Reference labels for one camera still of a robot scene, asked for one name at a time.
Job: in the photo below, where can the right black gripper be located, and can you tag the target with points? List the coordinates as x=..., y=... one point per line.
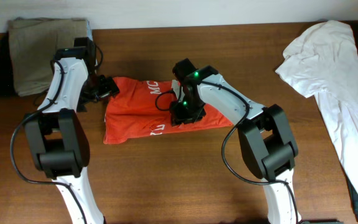
x=176, y=113

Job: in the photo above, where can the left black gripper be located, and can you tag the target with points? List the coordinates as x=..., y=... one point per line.
x=107, y=86

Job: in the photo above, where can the orange t-shirt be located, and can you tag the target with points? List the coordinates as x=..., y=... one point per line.
x=132, y=113

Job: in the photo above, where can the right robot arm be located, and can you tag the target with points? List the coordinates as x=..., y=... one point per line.
x=268, y=146

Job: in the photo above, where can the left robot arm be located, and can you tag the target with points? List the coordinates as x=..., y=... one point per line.
x=57, y=141

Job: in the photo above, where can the folded light blue garment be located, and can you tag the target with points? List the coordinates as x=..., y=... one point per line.
x=89, y=30

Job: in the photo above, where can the folded olive green garment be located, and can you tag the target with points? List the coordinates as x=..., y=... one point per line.
x=33, y=43

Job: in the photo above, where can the folded black garment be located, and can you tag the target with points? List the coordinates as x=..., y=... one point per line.
x=6, y=69

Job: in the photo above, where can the white shirt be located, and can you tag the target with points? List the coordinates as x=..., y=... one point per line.
x=323, y=62

